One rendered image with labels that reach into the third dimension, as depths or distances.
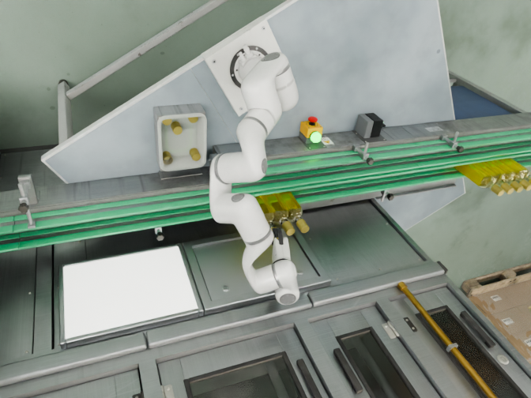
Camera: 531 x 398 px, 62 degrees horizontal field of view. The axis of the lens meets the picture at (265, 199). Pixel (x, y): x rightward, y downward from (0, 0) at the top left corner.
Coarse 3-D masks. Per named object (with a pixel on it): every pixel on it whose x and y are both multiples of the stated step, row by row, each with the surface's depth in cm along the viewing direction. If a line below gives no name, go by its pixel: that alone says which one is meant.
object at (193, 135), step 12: (180, 120) 161; (204, 120) 157; (168, 132) 162; (192, 132) 166; (204, 132) 159; (168, 144) 165; (180, 144) 167; (192, 144) 169; (204, 144) 162; (180, 156) 170; (204, 156) 165; (168, 168) 163; (180, 168) 165
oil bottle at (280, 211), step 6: (270, 198) 170; (276, 198) 170; (270, 204) 167; (276, 204) 168; (282, 204) 168; (276, 210) 164; (282, 210) 165; (276, 216) 164; (282, 216) 163; (276, 222) 165
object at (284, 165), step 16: (416, 144) 194; (432, 144) 197; (448, 144) 198; (464, 144) 199; (480, 144) 200; (272, 160) 172; (288, 160) 173; (304, 160) 175; (320, 160) 176; (336, 160) 176; (352, 160) 178
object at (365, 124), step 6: (360, 114) 191; (366, 114) 192; (372, 114) 192; (360, 120) 190; (366, 120) 187; (372, 120) 188; (378, 120) 188; (360, 126) 191; (366, 126) 187; (372, 126) 188; (378, 126) 189; (360, 132) 192; (366, 132) 188; (372, 132) 190; (378, 132) 191
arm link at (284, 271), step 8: (280, 264) 130; (288, 264) 129; (280, 272) 129; (288, 272) 128; (296, 272) 132; (280, 280) 129; (288, 280) 129; (296, 280) 133; (280, 288) 134; (288, 288) 132; (296, 288) 133; (280, 296) 133; (288, 296) 133; (296, 296) 134; (288, 304) 136
